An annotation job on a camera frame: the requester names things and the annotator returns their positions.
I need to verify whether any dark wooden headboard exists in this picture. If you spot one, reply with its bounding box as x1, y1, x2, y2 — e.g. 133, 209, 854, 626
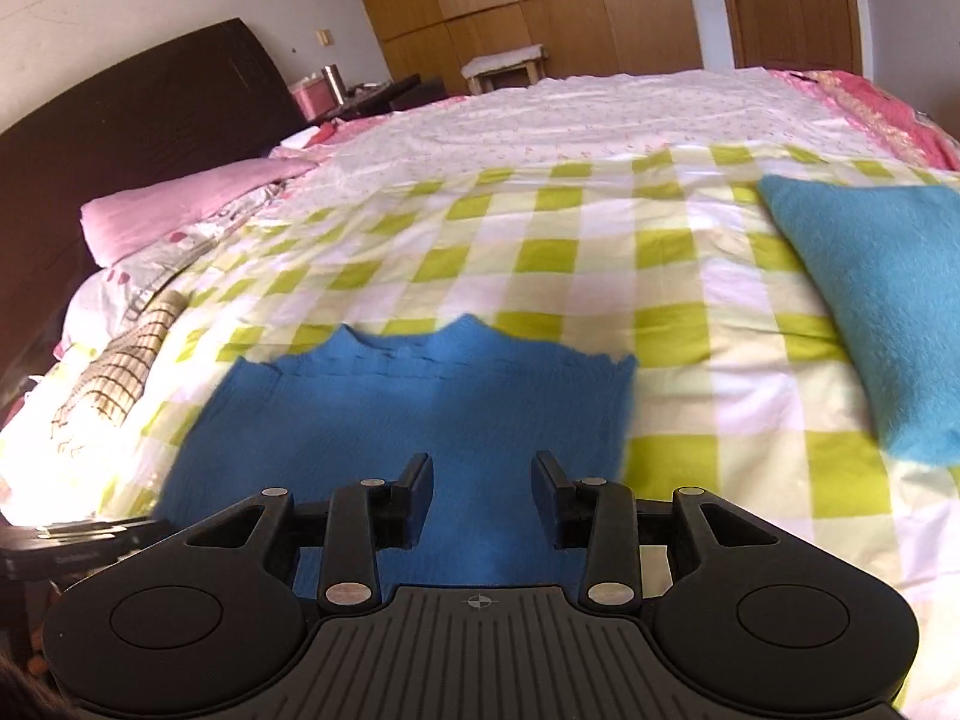
0, 18, 306, 388

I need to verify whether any pink patterned blanket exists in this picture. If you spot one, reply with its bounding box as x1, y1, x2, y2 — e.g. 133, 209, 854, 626
770, 70, 958, 172

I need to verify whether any white floral quilt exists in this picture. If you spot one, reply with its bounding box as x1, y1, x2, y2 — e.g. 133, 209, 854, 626
272, 68, 892, 187

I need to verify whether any pink pillow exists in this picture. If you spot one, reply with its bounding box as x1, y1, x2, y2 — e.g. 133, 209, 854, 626
80, 158, 316, 268

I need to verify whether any dark nightstand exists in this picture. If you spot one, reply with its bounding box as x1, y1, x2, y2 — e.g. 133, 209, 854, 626
314, 73, 449, 124

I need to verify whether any grey heart-print pillow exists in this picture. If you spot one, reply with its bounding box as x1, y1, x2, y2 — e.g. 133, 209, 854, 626
55, 181, 285, 359

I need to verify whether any teal folded fuzzy garment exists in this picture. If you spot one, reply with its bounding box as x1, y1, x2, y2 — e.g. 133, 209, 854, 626
758, 176, 958, 466

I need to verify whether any blue striped knit sweater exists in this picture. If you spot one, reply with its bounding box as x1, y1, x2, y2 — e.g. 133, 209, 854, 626
155, 316, 636, 590

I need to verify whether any brown wooden door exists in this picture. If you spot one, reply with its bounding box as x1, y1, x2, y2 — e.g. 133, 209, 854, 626
724, 0, 862, 75

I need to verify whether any steel thermos bottle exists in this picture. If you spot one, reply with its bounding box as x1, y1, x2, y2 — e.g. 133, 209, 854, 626
322, 64, 348, 106

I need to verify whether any green checked bed sheet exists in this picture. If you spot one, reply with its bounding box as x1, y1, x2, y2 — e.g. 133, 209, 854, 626
2, 143, 958, 718

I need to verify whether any wooden wardrobe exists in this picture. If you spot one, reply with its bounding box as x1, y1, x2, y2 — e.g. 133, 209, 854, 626
363, 0, 703, 93

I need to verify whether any beige brown checked knit garment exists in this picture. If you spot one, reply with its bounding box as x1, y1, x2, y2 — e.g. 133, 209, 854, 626
52, 289, 187, 434

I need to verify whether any pink storage box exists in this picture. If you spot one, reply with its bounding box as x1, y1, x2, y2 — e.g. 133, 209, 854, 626
288, 75, 338, 121

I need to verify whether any small stool with cushion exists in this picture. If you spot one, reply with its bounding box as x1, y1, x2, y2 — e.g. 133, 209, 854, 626
460, 44, 547, 96

